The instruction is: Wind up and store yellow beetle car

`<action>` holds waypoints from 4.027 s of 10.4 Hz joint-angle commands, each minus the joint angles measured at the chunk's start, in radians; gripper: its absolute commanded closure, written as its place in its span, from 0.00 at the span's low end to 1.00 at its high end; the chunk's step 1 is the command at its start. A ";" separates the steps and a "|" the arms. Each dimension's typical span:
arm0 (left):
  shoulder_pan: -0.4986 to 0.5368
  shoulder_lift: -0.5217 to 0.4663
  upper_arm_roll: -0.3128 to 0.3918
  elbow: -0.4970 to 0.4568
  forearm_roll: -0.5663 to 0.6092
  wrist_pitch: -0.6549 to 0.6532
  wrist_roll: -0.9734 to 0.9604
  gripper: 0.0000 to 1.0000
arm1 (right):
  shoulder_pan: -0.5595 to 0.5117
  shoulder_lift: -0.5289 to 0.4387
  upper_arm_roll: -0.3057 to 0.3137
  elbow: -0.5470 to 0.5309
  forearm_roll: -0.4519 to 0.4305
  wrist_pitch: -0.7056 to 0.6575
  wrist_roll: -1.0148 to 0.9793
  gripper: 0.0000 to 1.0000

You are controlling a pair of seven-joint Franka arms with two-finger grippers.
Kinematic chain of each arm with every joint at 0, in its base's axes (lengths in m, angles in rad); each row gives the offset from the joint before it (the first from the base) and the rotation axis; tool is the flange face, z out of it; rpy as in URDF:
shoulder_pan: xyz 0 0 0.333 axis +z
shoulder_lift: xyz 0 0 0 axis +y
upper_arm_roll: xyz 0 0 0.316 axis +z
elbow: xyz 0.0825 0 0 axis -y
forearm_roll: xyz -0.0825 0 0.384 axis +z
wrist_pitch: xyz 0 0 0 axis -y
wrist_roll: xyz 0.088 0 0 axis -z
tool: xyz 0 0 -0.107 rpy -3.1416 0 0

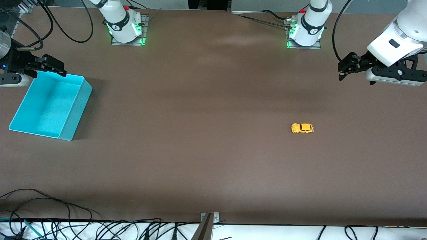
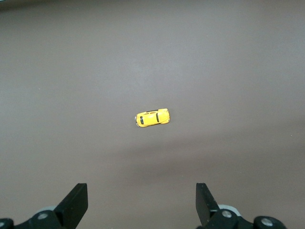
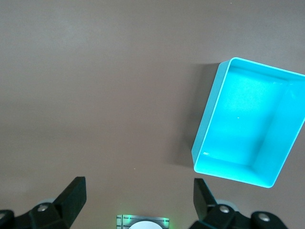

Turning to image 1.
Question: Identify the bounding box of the yellow toy beetle car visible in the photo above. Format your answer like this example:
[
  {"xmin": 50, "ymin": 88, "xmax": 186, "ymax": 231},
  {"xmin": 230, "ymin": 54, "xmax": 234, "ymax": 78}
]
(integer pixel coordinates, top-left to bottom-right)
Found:
[{"xmin": 291, "ymin": 123, "xmax": 314, "ymax": 134}]

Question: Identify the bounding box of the teal plastic bin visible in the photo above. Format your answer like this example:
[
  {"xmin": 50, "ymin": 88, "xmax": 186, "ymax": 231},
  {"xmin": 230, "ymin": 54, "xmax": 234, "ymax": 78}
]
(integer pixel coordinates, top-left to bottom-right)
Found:
[{"xmin": 8, "ymin": 71, "xmax": 93, "ymax": 141}]

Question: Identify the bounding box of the black object behind table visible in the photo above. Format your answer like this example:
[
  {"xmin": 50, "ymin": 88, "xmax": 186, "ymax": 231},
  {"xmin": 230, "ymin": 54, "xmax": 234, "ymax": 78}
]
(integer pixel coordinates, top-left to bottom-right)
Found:
[{"xmin": 187, "ymin": 0, "xmax": 231, "ymax": 10}]

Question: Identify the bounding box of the white ledge board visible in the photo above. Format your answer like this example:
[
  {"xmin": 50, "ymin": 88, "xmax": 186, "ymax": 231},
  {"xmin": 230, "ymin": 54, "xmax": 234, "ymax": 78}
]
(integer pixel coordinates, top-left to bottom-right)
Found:
[{"xmin": 0, "ymin": 218, "xmax": 427, "ymax": 240}]

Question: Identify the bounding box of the grey metal bar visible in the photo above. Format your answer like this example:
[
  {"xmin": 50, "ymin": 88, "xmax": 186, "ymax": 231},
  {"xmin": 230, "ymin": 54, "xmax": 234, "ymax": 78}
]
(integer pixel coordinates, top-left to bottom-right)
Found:
[{"xmin": 191, "ymin": 213, "xmax": 213, "ymax": 240}]

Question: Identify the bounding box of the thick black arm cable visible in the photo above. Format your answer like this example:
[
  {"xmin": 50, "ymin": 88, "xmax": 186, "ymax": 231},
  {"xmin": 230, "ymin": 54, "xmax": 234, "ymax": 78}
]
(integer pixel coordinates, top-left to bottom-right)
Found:
[
  {"xmin": 36, "ymin": 0, "xmax": 94, "ymax": 44},
  {"xmin": 332, "ymin": 0, "xmax": 353, "ymax": 64}
]

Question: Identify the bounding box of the aluminium frame bracket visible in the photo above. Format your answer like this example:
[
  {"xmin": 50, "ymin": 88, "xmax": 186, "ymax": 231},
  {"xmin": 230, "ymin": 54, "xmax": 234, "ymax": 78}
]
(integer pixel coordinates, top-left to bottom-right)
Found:
[{"xmin": 0, "ymin": 0, "xmax": 35, "ymax": 38}]

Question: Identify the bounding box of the black curved base cable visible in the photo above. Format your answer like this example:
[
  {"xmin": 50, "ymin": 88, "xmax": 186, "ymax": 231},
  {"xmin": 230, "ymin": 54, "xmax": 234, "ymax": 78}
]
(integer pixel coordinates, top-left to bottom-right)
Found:
[
  {"xmin": 262, "ymin": 9, "xmax": 289, "ymax": 20},
  {"xmin": 125, "ymin": 0, "xmax": 149, "ymax": 10}
]

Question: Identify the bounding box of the thin black table cable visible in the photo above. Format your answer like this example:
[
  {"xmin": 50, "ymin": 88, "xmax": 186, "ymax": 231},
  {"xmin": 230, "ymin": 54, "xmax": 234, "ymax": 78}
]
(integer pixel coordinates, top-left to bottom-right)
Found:
[{"xmin": 239, "ymin": 14, "xmax": 294, "ymax": 30}]

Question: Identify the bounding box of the thin dark looped cable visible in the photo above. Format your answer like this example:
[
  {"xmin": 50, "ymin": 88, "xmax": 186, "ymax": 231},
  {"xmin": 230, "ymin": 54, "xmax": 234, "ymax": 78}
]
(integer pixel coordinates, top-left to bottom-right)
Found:
[{"xmin": 0, "ymin": 188, "xmax": 100, "ymax": 220}]

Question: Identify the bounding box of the black looped cable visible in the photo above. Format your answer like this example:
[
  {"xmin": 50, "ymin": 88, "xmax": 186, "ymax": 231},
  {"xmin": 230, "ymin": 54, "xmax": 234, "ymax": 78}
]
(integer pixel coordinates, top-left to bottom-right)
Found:
[{"xmin": 9, "ymin": 198, "xmax": 72, "ymax": 235}]

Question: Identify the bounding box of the teal cable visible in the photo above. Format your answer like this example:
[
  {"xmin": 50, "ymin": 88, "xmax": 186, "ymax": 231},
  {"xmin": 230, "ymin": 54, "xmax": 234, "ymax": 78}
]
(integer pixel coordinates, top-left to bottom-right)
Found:
[{"xmin": 23, "ymin": 219, "xmax": 44, "ymax": 238}]

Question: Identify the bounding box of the small metal clamp bracket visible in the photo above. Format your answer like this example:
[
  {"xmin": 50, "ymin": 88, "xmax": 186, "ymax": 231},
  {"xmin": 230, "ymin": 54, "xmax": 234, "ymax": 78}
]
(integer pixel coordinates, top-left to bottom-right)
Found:
[{"xmin": 200, "ymin": 212, "xmax": 220, "ymax": 224}]

